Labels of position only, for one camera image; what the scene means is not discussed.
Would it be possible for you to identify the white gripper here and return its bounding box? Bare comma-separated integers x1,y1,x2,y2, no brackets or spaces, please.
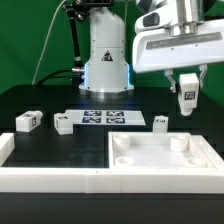
132,29,224,93

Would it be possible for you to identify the white square tabletop panel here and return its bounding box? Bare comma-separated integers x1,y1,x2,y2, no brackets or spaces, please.
109,132,215,169

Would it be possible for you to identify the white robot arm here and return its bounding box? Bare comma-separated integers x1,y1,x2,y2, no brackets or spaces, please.
79,0,224,98

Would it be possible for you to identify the white U-shaped obstacle fence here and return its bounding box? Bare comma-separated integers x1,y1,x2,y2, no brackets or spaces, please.
0,133,224,194

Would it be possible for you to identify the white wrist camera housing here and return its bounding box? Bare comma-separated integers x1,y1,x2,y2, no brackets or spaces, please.
135,9,172,33

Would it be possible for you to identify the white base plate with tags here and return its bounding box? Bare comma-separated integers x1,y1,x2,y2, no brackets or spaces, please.
65,110,146,126

